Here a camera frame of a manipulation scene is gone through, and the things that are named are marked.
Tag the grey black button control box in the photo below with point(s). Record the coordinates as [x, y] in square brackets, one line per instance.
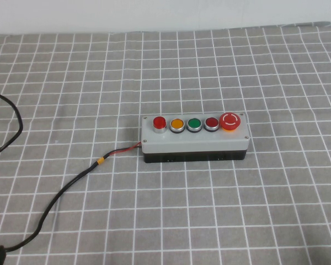
[196, 143]

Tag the yellow push button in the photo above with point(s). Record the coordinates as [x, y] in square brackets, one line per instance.
[177, 124]

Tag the green push button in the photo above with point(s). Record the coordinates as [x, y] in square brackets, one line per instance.
[194, 124]

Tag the dark red push button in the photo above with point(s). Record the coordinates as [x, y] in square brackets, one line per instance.
[211, 122]

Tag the red mushroom emergency stop button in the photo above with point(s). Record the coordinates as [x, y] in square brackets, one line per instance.
[230, 120]

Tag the red indicator lamp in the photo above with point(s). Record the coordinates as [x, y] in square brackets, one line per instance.
[159, 122]

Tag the grey white checked tablecloth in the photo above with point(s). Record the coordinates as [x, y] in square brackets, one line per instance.
[237, 207]

